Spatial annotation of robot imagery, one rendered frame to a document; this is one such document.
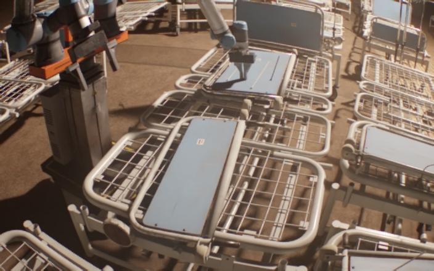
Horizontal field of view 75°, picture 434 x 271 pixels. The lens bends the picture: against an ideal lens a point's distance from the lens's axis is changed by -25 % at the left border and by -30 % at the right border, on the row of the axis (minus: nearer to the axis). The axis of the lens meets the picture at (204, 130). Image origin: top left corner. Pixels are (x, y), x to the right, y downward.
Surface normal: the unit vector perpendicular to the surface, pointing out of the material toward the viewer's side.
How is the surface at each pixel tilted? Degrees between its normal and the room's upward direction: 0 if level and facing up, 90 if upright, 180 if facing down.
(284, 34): 90
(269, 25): 90
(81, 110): 90
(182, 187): 1
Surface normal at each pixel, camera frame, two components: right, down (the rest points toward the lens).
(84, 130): -0.46, 0.46
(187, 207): -0.02, -0.86
